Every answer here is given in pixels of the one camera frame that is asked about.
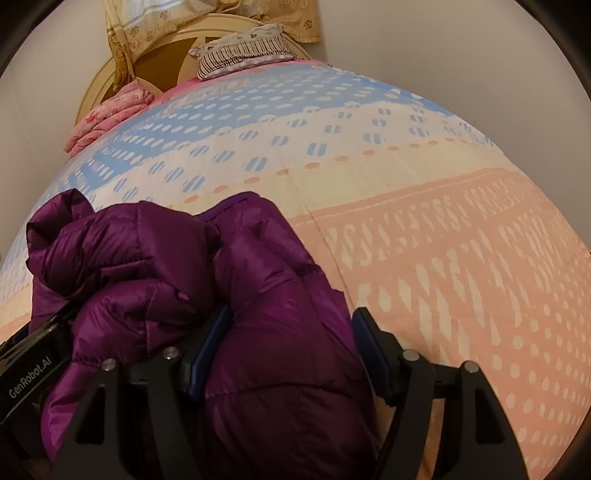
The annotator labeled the beige floral curtain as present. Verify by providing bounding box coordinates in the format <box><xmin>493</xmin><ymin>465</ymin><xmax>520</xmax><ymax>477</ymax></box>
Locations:
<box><xmin>102</xmin><ymin>0</ymin><xmax>323</xmax><ymax>84</ymax></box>

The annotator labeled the polka dot bedspread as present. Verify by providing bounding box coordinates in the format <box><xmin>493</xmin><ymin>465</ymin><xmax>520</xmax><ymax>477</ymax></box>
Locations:
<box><xmin>0</xmin><ymin>58</ymin><xmax>591</xmax><ymax>480</ymax></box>

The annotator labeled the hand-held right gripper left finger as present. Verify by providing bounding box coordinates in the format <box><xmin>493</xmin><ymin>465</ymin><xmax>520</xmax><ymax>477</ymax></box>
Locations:
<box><xmin>51</xmin><ymin>305</ymin><xmax>232</xmax><ymax>480</ymax></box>

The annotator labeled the grey plaid pillow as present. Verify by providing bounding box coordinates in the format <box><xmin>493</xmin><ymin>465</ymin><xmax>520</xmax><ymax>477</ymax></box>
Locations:
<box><xmin>188</xmin><ymin>24</ymin><xmax>297</xmax><ymax>82</ymax></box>

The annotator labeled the purple hooded down jacket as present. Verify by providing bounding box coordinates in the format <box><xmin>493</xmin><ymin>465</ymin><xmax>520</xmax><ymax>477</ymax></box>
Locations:
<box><xmin>25</xmin><ymin>191</ymin><xmax>384</xmax><ymax>480</ymax></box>

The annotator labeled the cream wooden headboard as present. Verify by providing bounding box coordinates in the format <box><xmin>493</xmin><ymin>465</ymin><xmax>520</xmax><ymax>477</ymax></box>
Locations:
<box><xmin>76</xmin><ymin>13</ymin><xmax>315</xmax><ymax>126</ymax></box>

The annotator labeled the pink folded blanket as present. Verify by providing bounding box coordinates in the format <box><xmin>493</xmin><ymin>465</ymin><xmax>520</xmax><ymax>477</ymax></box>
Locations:
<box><xmin>63</xmin><ymin>82</ymin><xmax>156</xmax><ymax>154</ymax></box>

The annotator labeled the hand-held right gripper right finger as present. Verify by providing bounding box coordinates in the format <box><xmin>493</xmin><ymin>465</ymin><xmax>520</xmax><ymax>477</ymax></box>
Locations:
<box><xmin>352</xmin><ymin>307</ymin><xmax>528</xmax><ymax>480</ymax></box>

